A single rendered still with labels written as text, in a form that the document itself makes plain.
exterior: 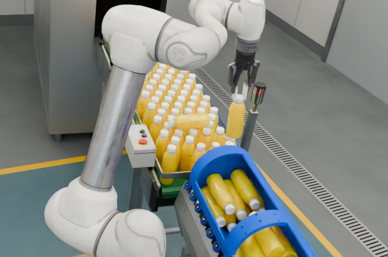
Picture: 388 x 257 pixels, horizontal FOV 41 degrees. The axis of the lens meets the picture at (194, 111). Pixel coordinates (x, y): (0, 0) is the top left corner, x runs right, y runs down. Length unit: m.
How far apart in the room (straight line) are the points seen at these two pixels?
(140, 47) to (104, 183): 0.42
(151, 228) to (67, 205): 0.27
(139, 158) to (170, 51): 1.01
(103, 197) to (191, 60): 0.50
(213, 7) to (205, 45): 0.53
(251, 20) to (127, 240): 0.89
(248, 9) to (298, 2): 5.00
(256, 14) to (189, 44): 0.59
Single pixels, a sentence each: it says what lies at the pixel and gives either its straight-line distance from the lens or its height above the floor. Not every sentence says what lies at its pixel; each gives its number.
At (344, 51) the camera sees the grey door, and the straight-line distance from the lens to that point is 6.24.
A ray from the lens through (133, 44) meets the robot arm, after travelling 1.44.
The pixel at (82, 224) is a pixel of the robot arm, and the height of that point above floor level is 1.32.
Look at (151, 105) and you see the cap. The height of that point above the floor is 1.10.
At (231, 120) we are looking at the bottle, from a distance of 2.17.
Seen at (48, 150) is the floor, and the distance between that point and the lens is 4.12.
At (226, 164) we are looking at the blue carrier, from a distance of 2.22.
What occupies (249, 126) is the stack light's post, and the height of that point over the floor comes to 1.02.
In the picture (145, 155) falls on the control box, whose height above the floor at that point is 1.07.
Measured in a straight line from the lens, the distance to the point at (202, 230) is 2.20.
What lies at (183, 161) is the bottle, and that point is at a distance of 2.45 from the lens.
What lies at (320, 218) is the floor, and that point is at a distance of 3.96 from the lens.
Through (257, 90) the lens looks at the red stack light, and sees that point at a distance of 2.64.
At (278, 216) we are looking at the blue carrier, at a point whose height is 1.23.
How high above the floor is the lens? 2.42
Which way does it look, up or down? 30 degrees down
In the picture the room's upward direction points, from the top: 10 degrees clockwise
